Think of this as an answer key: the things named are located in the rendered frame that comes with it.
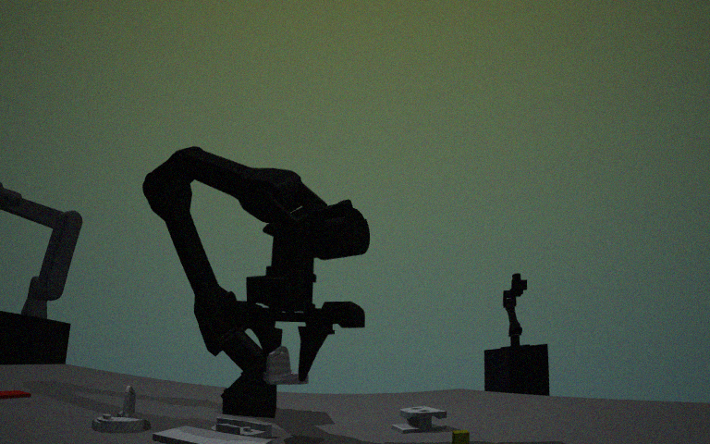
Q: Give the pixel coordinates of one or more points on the red rectangular block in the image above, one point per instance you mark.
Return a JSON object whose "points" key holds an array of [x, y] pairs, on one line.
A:
{"points": [[14, 394]]}

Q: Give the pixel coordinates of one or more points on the olive yellow block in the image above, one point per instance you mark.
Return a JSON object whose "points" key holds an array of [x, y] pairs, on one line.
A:
{"points": [[460, 437]]}

